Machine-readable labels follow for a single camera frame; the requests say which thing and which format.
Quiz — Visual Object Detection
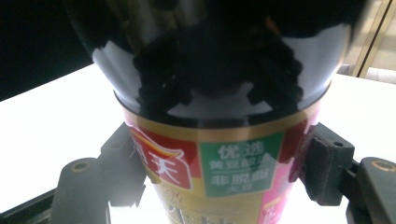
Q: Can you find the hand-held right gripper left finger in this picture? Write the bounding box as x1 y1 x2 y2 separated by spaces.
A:
99 121 148 209

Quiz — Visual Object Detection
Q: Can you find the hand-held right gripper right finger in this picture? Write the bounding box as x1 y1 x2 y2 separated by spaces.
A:
299 122 356 207

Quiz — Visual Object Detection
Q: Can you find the dark soy sauce bottle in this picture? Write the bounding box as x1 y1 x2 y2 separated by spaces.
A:
64 0 360 224

